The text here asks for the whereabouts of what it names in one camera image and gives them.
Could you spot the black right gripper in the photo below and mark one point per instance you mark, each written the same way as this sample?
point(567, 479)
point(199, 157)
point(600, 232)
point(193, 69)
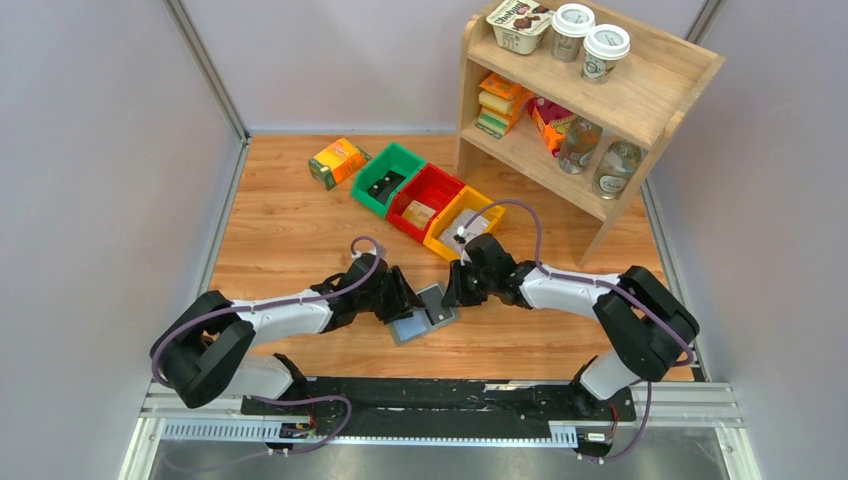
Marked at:
point(456, 294)

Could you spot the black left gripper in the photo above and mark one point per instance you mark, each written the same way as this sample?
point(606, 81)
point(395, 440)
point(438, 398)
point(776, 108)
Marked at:
point(403, 310)

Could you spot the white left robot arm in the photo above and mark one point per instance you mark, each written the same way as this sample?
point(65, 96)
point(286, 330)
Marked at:
point(205, 353)

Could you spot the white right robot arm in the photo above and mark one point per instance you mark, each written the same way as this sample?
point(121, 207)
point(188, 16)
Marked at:
point(649, 329)

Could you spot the white VIP card in bin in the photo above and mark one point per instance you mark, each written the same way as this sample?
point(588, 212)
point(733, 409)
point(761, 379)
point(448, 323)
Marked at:
point(467, 222)

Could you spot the gold credit card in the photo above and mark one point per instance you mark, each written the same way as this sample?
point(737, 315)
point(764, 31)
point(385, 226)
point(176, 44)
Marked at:
point(418, 214)

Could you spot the black credit card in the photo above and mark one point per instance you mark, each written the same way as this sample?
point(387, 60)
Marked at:
point(392, 179)

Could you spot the yellow plastic bin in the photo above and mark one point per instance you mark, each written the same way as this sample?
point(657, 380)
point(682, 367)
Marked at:
point(468, 198)

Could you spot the red plastic bin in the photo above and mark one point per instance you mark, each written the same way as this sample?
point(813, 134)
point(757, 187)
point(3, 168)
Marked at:
point(431, 186)

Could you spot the green plastic bin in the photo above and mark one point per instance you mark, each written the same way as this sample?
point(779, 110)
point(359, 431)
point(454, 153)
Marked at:
point(394, 157)

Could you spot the orange green sponge box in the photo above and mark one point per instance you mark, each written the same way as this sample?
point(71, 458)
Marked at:
point(337, 162)

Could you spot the red orange snack bag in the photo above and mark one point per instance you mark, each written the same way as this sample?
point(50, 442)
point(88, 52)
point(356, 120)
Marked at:
point(551, 120)

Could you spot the left clear glass bottle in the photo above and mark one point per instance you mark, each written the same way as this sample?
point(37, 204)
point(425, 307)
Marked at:
point(581, 140)

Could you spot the clear glass bottle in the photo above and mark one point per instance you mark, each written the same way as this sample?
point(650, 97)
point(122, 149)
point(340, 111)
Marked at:
point(581, 140)
point(618, 164)

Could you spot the stacked sponge pack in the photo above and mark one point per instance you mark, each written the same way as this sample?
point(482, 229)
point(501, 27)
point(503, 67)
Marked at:
point(502, 104)

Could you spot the right clear glass bottle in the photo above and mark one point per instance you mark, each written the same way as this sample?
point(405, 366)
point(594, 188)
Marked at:
point(618, 164)

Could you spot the right white lidded cup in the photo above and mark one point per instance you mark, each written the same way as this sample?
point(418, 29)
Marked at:
point(605, 46)

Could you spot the white lidded cup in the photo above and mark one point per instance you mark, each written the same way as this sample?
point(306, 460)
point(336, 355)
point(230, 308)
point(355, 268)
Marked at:
point(605, 46)
point(571, 23)

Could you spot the left white lidded cup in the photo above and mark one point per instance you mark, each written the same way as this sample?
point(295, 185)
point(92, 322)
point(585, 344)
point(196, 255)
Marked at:
point(571, 23)

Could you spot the aluminium rail frame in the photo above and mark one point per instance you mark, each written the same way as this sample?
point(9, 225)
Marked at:
point(682, 430)

